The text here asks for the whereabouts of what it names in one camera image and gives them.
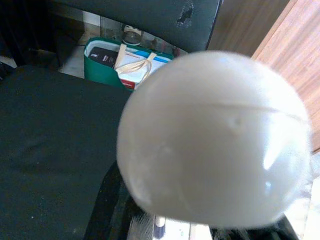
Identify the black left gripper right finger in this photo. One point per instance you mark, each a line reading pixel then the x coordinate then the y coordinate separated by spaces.
pixel 250 235

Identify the black box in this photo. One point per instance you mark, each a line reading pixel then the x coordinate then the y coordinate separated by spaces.
pixel 102 57

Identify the glass jar with lid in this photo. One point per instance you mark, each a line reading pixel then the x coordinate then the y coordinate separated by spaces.
pixel 131 37

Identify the black office chair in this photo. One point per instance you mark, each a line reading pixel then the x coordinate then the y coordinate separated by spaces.
pixel 50 150

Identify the white and blue box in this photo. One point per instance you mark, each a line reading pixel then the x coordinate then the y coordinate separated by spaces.
pixel 160 60

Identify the white and red box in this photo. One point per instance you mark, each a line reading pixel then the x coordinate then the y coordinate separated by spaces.
pixel 132 80

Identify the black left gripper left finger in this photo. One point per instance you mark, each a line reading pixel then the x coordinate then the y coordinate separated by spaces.
pixel 135 225

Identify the reddish wood panel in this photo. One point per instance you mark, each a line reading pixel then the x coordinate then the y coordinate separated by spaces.
pixel 287 62

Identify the green paper bag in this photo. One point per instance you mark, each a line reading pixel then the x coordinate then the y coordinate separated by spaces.
pixel 100 72

